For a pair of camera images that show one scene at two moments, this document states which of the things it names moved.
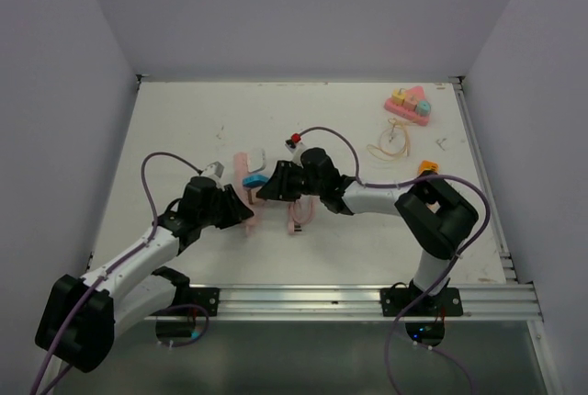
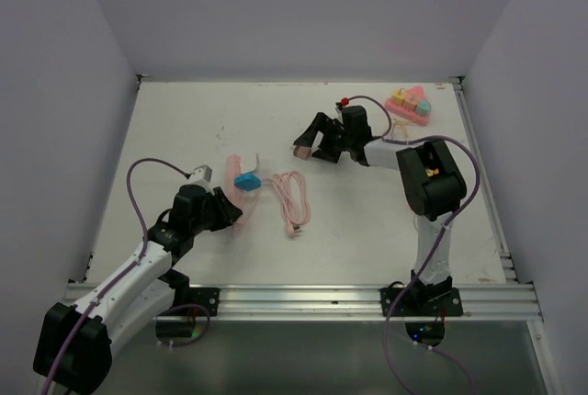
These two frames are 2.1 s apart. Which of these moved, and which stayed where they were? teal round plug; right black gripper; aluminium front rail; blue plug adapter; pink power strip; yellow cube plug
Moved: blue plug adapter; pink power strip; right black gripper
Stayed: yellow cube plug; teal round plug; aluminium front rail
